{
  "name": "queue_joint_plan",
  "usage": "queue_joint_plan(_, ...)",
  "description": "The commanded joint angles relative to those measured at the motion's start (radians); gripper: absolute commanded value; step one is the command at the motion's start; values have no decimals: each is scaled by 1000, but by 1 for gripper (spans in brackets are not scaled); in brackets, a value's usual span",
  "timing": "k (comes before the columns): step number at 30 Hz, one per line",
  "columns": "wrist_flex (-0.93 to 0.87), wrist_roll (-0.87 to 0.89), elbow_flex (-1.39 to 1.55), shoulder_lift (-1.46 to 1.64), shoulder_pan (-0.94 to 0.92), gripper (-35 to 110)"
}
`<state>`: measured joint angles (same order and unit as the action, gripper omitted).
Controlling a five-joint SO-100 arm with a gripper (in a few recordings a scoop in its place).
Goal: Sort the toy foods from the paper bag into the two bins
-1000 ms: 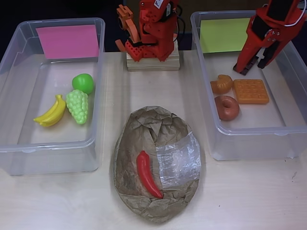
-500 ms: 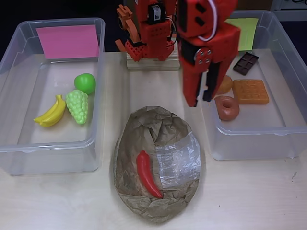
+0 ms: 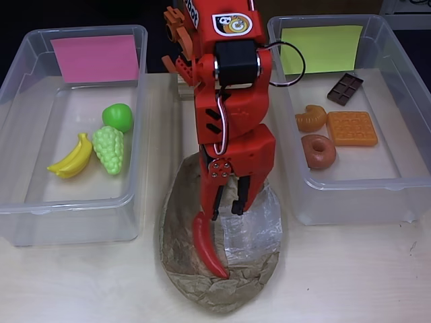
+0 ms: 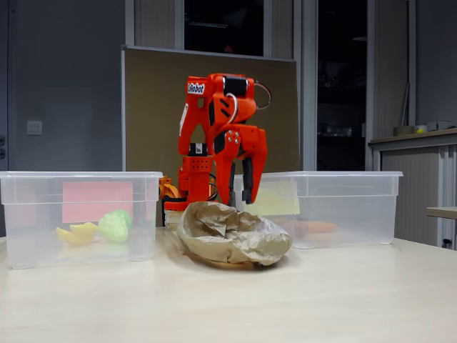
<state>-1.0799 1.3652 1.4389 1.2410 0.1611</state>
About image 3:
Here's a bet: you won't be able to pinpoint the red toy chili pepper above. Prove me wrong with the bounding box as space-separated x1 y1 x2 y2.
191 211 232 279

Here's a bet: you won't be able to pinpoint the orange toy croissant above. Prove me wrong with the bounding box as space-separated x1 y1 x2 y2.
295 104 328 133

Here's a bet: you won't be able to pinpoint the brown-orange toy donut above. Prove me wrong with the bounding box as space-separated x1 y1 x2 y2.
300 134 337 171

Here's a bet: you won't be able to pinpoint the orange toy waffle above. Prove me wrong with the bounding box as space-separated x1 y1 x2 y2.
327 110 378 147

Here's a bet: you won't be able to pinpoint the light green toy grapes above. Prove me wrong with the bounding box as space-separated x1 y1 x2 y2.
92 125 125 176

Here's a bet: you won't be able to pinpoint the brown toy chocolate bar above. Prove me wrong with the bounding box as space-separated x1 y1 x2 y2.
326 73 365 108

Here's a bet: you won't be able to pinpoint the green toy apple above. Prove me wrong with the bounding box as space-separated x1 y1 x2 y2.
102 103 135 133

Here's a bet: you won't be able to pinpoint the yellow toy bananas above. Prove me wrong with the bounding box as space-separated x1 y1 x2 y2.
46 133 94 178

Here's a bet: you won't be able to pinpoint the clear plastic bin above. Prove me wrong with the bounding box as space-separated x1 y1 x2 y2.
0 24 149 246
267 13 431 226

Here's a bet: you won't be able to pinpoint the yellow-green paper label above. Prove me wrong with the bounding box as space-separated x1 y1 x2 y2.
281 25 364 75

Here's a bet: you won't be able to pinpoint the pink paper label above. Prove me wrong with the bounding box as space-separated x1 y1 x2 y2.
50 34 140 83

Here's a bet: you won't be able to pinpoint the clear plastic wrap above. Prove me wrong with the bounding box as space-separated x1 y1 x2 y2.
218 181 283 266

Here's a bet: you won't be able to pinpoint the wooden base block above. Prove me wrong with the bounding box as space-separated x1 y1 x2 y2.
177 72 200 101

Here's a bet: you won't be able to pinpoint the crumpled brown paper bag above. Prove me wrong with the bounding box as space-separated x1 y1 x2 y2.
157 154 290 316

